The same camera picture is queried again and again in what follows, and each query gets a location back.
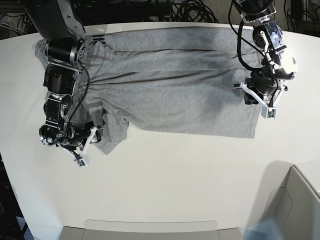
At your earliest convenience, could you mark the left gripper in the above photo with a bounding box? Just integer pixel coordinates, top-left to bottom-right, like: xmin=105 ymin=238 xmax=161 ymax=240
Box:
xmin=233 ymin=72 xmax=288 ymax=108

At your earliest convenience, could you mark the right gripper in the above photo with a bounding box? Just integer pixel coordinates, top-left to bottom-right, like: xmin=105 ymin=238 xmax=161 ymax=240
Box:
xmin=58 ymin=121 xmax=103 ymax=157

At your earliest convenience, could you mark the grey T-shirt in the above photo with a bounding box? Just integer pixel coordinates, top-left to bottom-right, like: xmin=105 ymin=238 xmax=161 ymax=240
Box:
xmin=33 ymin=27 xmax=266 ymax=156

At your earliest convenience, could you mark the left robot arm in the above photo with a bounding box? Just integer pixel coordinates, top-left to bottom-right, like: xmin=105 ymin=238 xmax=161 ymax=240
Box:
xmin=230 ymin=0 xmax=298 ymax=118

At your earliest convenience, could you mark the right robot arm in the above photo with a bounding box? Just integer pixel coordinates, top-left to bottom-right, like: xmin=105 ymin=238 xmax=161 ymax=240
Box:
xmin=21 ymin=0 xmax=101 ymax=161

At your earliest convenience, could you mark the grey tray at bottom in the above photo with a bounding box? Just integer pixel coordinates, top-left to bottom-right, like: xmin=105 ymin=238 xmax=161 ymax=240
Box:
xmin=59 ymin=219 xmax=243 ymax=240

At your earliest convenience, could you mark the grey bin at right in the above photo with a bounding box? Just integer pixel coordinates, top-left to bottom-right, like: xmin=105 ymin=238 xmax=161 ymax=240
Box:
xmin=260 ymin=165 xmax=320 ymax=240

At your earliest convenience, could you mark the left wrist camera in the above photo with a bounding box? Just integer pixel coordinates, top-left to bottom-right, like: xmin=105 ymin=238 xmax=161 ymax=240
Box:
xmin=261 ymin=106 xmax=277 ymax=119

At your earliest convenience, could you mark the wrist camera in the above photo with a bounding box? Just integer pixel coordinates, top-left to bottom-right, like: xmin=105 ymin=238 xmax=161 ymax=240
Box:
xmin=261 ymin=106 xmax=277 ymax=119
xmin=73 ymin=158 xmax=87 ymax=168

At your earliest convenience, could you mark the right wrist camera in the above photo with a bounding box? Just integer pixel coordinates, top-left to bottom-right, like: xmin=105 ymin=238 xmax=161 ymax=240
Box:
xmin=73 ymin=158 xmax=87 ymax=168

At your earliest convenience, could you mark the black cable bundle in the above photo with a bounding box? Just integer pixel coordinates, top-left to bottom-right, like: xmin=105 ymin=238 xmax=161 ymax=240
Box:
xmin=149 ymin=0 xmax=221 ymax=25

